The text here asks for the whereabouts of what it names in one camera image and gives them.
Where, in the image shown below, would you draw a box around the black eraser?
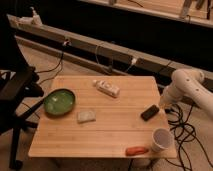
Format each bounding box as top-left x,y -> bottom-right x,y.
141,105 -> 159,121

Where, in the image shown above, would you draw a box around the white plastic bottle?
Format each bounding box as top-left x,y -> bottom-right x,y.
93,80 -> 120,98

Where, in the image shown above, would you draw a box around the green bowl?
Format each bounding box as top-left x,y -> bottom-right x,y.
44,89 -> 76,117

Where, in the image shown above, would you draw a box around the black floor cables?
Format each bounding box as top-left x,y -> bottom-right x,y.
165,103 -> 213,171

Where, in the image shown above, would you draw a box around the orange carrot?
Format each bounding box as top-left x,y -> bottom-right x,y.
125,146 -> 148,156

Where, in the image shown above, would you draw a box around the white spray bottle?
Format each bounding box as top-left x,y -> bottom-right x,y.
18,6 -> 43,28

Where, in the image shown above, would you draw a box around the white paper cup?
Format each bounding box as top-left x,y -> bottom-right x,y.
151,128 -> 174,153

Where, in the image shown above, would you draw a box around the white wall plug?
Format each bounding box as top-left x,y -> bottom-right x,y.
131,58 -> 138,65

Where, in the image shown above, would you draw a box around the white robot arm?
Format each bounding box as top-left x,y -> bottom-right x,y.
159,69 -> 213,120

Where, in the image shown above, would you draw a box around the black office chair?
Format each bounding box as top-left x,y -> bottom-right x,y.
0,11 -> 44,171

